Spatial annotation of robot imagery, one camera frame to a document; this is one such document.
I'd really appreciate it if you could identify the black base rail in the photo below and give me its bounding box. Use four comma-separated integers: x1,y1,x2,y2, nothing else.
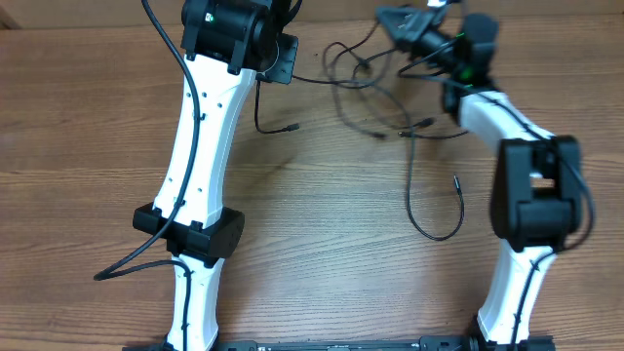
121,333,557,351

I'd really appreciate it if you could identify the black short connector cable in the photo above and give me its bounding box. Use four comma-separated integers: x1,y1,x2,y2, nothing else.
253,80,466,243

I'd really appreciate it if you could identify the black USB cable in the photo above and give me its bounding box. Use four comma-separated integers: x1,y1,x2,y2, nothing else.
321,19,438,133

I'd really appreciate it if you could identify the thin black barrel cable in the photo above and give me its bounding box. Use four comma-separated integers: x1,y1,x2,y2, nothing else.
292,43,469,141

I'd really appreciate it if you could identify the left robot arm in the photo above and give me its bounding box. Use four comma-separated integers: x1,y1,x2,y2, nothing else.
133,0,301,350

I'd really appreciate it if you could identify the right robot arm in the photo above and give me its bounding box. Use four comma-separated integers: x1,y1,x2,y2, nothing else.
375,1,595,350

